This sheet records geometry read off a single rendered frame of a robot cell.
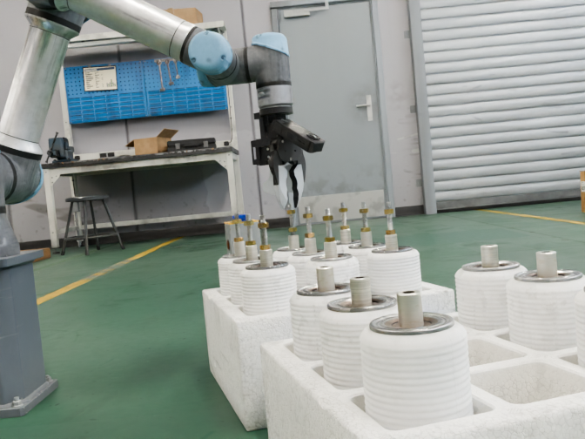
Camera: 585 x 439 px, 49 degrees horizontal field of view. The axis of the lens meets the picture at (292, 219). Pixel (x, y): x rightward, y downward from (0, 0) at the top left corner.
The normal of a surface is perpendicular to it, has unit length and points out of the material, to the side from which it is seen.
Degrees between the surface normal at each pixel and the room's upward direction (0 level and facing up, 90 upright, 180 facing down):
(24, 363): 90
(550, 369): 90
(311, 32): 90
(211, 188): 90
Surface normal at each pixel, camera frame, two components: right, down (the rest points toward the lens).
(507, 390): 0.27, 0.03
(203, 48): -0.07, 0.06
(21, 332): 1.00, -0.09
